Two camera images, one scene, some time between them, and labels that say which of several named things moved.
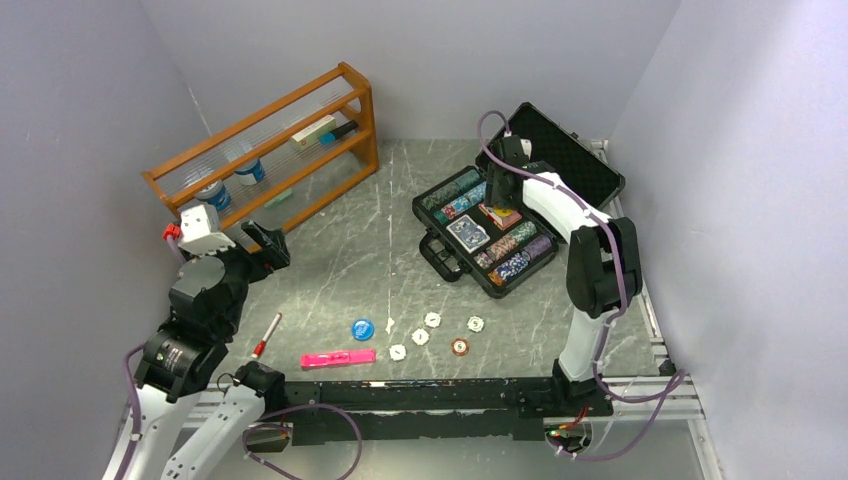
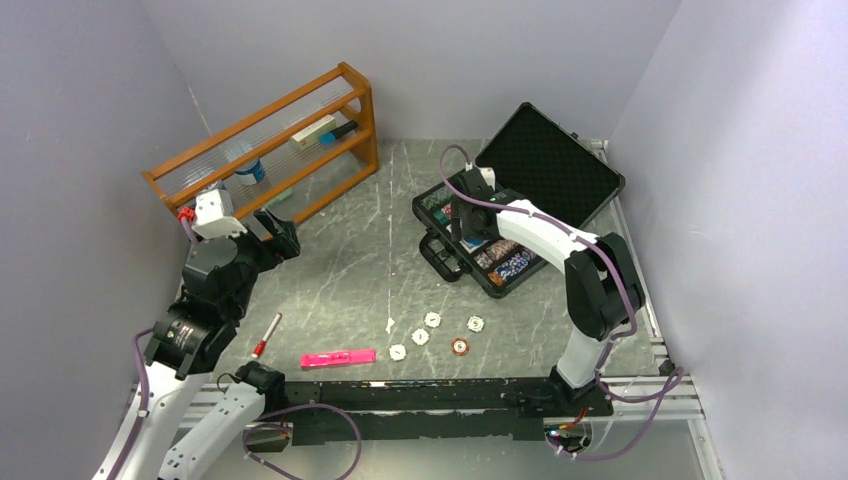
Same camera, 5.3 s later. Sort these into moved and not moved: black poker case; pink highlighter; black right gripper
Moved: black right gripper
Not moved: black poker case; pink highlighter
